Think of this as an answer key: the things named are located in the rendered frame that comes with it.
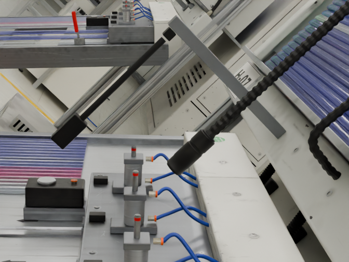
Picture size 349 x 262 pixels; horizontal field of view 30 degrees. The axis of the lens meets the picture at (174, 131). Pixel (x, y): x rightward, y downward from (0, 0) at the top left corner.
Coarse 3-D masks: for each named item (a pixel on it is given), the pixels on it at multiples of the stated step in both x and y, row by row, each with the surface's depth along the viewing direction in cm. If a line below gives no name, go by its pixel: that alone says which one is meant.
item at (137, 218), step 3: (135, 216) 58; (138, 216) 58; (135, 219) 58; (138, 219) 58; (135, 222) 58; (138, 222) 58; (135, 225) 58; (138, 225) 58; (135, 228) 58; (138, 228) 58; (135, 231) 58; (138, 231) 58; (135, 234) 58; (138, 234) 58; (135, 237) 59; (138, 237) 59
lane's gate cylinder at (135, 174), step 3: (135, 171) 69; (132, 174) 69; (135, 174) 68; (138, 174) 69; (132, 177) 69; (135, 177) 69; (132, 180) 69; (135, 180) 69; (132, 183) 69; (135, 183) 69; (132, 186) 69; (135, 186) 69; (132, 189) 69; (135, 189) 69
